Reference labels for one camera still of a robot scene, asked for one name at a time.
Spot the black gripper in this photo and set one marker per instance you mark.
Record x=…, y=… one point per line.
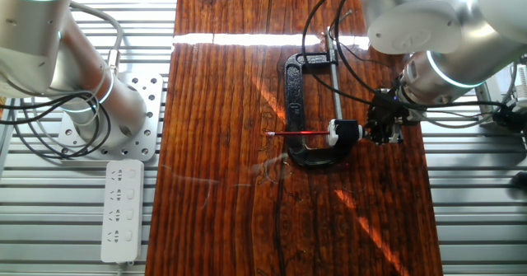
x=391, y=109

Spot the red pencil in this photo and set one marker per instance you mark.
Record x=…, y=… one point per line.
x=296, y=133

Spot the metal camera bracket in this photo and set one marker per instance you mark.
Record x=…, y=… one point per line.
x=486, y=99

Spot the wooden board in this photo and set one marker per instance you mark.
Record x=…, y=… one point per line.
x=226, y=165

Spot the black metal C-clamp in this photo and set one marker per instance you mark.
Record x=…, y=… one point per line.
x=294, y=103

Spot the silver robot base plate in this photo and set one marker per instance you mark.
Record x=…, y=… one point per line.
x=150, y=103

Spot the white power strip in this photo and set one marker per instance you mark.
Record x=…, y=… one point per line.
x=122, y=210

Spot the black white pencil sharpener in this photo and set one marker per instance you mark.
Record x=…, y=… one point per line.
x=348, y=132

